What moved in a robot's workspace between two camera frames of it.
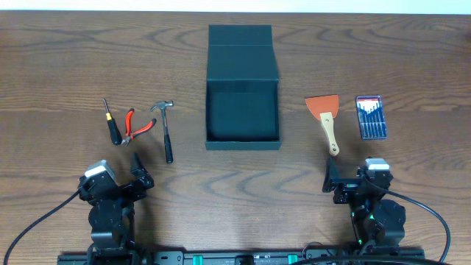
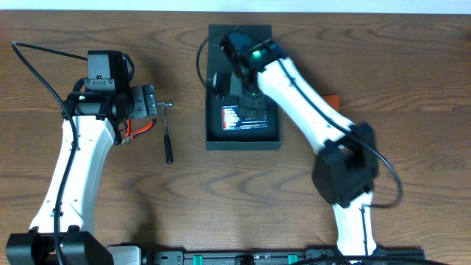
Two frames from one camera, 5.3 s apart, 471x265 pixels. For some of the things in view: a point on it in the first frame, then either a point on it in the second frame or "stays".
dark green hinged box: x=243 y=104 stays
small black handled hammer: x=168 y=150 stays
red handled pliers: x=129 y=135 stays
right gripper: x=333 y=179 → x=246 y=101
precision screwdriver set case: x=372 y=118 → x=231 y=119
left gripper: x=129 y=188 → x=148 y=100
